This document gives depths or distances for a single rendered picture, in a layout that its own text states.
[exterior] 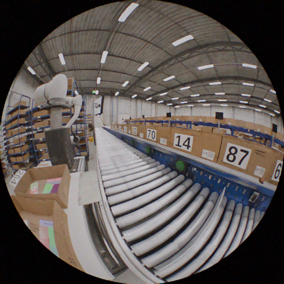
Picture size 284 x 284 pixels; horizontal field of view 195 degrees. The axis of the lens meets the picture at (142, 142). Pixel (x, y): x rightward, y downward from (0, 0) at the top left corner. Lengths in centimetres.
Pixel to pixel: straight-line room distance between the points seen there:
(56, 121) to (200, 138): 101
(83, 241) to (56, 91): 83
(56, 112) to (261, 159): 128
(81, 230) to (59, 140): 56
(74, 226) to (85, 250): 11
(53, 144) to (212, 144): 105
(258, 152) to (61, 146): 120
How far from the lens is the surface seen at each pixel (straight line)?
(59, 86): 78
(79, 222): 42
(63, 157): 74
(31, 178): 84
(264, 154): 61
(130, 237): 35
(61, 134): 69
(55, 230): 33
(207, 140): 57
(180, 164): 60
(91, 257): 37
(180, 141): 65
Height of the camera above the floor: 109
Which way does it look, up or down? 13 degrees down
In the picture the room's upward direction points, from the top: 1 degrees clockwise
